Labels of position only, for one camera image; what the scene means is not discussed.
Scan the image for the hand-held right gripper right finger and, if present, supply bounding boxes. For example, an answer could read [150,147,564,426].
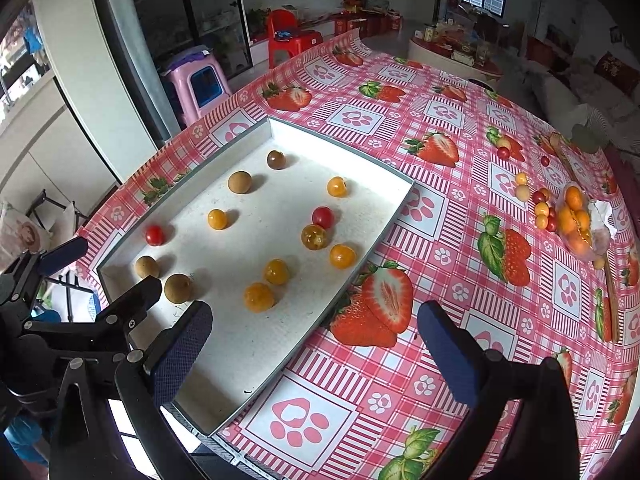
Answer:
[416,300,597,480]

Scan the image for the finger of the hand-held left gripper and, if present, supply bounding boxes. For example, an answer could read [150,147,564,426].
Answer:
[22,276,164,355]
[0,236,90,307]

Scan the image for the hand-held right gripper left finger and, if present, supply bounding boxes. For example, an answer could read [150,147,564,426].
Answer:
[47,300,216,480]

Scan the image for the white tray with grey sides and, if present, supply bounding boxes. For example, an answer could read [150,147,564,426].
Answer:
[96,116,416,437]

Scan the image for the mottled brown cherry tomato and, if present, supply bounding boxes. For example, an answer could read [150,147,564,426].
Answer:
[300,223,329,252]

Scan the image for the printed cushion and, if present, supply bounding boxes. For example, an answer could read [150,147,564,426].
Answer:
[12,209,52,257]

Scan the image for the black folding rack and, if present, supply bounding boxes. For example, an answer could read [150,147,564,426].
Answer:
[25,187,92,242]

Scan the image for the cluster of small tomatoes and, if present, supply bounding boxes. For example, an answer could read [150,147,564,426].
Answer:
[515,172,559,233]

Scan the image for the wooden stick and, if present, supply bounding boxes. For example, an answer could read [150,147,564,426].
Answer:
[604,254,622,345]

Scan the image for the glass bowl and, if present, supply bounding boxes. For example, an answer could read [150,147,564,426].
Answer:
[555,182,613,264]

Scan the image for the crumpled white tissue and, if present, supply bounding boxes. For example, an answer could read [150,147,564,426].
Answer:
[587,199,617,233]

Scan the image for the pink plastic stool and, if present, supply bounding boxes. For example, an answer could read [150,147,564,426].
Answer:
[159,52,234,129]

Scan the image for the pink strawberry print tablecloth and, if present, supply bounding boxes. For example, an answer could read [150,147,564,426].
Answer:
[75,30,640,480]

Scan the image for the wooden spoon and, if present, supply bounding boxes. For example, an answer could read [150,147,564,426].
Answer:
[549,132,582,182]

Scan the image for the round fan head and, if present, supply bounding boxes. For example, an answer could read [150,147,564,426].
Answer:
[571,124,601,155]

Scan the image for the glass door cabinet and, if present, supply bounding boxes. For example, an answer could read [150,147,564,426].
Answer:
[125,0,252,77]

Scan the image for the white sofa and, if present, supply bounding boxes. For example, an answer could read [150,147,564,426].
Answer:
[520,35,640,156]

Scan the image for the round coffee table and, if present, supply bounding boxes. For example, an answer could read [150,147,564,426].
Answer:
[407,29,504,80]

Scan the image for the red plastic chair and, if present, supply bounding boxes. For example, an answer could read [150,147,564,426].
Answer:
[265,9,325,69]

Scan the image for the red embroidered pillow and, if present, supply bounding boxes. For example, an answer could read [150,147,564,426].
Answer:
[595,51,640,96]

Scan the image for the red gift boxes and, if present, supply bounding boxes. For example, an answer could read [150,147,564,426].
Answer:
[334,11,404,37]

